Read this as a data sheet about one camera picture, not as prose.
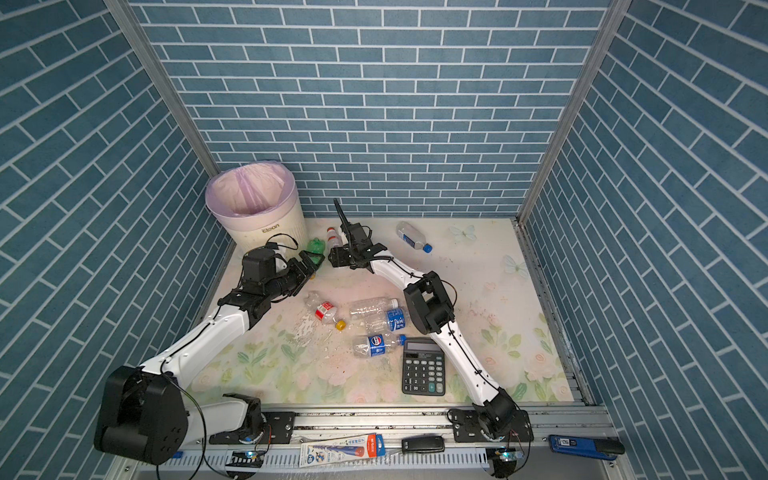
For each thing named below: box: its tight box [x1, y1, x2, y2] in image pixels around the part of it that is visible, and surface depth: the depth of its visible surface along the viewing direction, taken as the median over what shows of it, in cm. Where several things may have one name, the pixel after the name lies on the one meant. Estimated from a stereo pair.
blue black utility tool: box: [549, 435, 625, 461], surface depth 71 cm
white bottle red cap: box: [327, 227, 340, 249], surface depth 113 cm
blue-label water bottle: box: [364, 308, 406, 334], surface depth 90 cm
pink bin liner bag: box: [205, 161, 300, 227], surface depth 98 cm
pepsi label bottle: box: [352, 333, 407, 357], surface depth 85 cm
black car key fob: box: [401, 435, 445, 453], surface depth 70 cm
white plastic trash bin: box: [205, 161, 309, 257], surface depth 94 cm
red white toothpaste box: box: [299, 433, 387, 468], surface depth 71 cm
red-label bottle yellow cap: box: [304, 290, 347, 331], surface depth 91 cm
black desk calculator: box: [402, 337, 446, 396], surface depth 83 cm
